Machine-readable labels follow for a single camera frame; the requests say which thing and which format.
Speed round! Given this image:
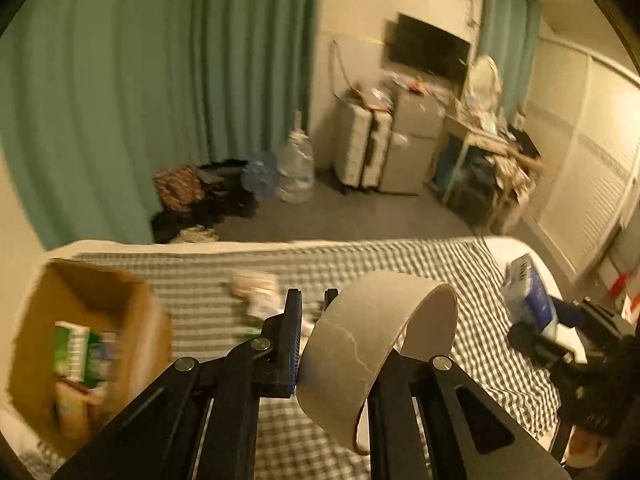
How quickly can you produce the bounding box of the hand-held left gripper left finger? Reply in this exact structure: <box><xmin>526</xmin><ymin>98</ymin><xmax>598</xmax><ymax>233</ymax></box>
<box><xmin>52</xmin><ymin>287</ymin><xmax>304</xmax><ymax>480</ymax></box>

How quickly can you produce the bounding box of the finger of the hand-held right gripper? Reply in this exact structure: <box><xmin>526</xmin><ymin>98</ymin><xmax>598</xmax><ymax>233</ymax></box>
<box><xmin>508</xmin><ymin>322</ymin><xmax>587</xmax><ymax>368</ymax></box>
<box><xmin>549</xmin><ymin>298</ymin><xmax>590</xmax><ymax>328</ymax></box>

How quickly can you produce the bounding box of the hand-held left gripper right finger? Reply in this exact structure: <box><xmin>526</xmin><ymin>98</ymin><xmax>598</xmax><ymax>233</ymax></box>
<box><xmin>324</xmin><ymin>287</ymin><xmax>572</xmax><ymax>480</ymax></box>

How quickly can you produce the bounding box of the blue tissue pack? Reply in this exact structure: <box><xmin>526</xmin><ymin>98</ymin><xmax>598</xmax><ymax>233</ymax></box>
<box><xmin>502</xmin><ymin>254</ymin><xmax>560</xmax><ymax>333</ymax></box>

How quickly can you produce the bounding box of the beige tape roll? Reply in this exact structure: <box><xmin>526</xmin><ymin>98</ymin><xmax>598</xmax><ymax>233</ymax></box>
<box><xmin>296</xmin><ymin>270</ymin><xmax>459</xmax><ymax>457</ymax></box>

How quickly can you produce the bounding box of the cardboard box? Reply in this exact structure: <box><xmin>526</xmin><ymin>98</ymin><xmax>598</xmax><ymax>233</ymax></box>
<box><xmin>6</xmin><ymin>259</ymin><xmax>175</xmax><ymax>461</ymax></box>

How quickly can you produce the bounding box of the green and white box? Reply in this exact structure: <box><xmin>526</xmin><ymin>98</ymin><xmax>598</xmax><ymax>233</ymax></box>
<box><xmin>51</xmin><ymin>321</ymin><xmax>93</xmax><ymax>380</ymax></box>

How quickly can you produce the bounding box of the person's right forearm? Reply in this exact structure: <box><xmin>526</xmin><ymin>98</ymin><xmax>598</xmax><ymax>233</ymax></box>
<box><xmin>569</xmin><ymin>431</ymin><xmax>607</xmax><ymax>466</ymax></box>

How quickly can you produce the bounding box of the checked blanket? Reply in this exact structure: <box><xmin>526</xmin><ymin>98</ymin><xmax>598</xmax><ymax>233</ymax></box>
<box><xmin>24</xmin><ymin>237</ymin><xmax>565</xmax><ymax>480</ymax></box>

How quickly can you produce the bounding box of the white louvered wardrobe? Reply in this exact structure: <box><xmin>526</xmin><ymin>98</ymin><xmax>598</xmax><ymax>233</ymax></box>
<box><xmin>522</xmin><ymin>37</ymin><xmax>640</xmax><ymax>283</ymax></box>

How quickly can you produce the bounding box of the pile of clothes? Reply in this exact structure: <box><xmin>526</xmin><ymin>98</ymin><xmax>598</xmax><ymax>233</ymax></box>
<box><xmin>487</xmin><ymin>127</ymin><xmax>546</xmax><ymax>196</ymax></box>

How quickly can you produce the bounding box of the dark clothes heap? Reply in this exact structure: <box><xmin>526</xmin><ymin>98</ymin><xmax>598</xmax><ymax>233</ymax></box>
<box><xmin>149</xmin><ymin>159</ymin><xmax>260</xmax><ymax>245</ymax></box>

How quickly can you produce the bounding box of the bluish water jug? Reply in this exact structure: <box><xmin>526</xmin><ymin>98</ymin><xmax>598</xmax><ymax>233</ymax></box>
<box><xmin>241</xmin><ymin>151</ymin><xmax>279</xmax><ymax>197</ymax></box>

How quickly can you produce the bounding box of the clear water jug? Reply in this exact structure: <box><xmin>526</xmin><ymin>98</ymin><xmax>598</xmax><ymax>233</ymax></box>
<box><xmin>276</xmin><ymin>129</ymin><xmax>316</xmax><ymax>205</ymax></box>

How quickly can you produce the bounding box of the cluttered wooden desk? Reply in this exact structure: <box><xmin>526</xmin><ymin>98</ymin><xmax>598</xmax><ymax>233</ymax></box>
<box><xmin>440</xmin><ymin>112</ymin><xmax>545</xmax><ymax>233</ymax></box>

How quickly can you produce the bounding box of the patterned bag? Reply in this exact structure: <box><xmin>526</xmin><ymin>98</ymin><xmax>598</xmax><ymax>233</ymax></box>
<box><xmin>152</xmin><ymin>164</ymin><xmax>204</xmax><ymax>214</ymax></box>

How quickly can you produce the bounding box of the white suitcase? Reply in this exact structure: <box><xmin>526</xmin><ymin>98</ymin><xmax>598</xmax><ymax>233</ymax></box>
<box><xmin>333</xmin><ymin>99</ymin><xmax>394</xmax><ymax>192</ymax></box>

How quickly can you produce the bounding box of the grey cabinet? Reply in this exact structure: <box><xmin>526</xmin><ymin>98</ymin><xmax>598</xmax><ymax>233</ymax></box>
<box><xmin>379</xmin><ymin>84</ymin><xmax>449</xmax><ymax>197</ymax></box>

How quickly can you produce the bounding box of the white table fan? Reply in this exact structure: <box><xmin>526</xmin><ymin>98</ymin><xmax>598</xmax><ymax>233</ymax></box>
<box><xmin>466</xmin><ymin>54</ymin><xmax>504</xmax><ymax>108</ymax></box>

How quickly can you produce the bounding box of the narrow green curtain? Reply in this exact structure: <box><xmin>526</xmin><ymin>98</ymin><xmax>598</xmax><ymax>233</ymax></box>
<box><xmin>481</xmin><ymin>0</ymin><xmax>544</xmax><ymax>123</ymax></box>

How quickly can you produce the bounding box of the black wall television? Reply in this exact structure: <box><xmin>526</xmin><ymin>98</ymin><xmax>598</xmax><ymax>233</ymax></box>
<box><xmin>386</xmin><ymin>12</ymin><xmax>472</xmax><ymax>85</ymax></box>

